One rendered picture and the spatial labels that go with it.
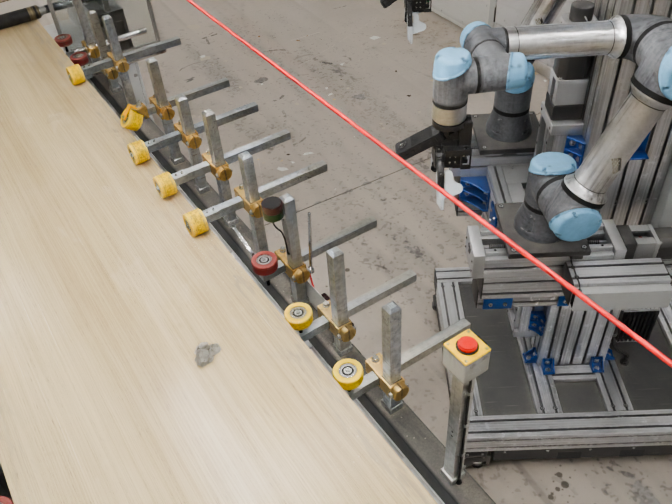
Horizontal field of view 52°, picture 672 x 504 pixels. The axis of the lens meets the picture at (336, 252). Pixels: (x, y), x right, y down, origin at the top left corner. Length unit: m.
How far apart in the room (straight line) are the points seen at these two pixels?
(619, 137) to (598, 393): 1.26
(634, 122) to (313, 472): 1.07
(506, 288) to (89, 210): 1.41
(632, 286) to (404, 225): 1.76
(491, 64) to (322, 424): 0.92
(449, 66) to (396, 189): 2.41
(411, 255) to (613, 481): 1.38
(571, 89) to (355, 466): 1.16
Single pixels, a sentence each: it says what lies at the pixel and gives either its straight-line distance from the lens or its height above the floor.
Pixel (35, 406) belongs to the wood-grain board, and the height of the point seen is 0.90.
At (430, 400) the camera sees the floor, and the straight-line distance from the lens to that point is 2.85.
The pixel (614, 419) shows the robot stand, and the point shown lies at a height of 0.23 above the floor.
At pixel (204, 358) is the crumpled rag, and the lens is 1.88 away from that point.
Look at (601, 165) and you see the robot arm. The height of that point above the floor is 1.36.
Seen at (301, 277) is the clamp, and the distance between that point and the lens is 2.11.
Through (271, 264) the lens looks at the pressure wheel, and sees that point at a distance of 2.08.
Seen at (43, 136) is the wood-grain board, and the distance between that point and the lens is 2.97.
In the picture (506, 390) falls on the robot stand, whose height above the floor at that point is 0.21.
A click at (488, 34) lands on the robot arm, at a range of 1.59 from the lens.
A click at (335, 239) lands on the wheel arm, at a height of 0.86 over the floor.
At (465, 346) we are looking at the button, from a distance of 1.43.
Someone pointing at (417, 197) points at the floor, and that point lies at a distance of 3.75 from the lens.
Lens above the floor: 2.33
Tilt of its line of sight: 43 degrees down
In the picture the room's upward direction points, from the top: 5 degrees counter-clockwise
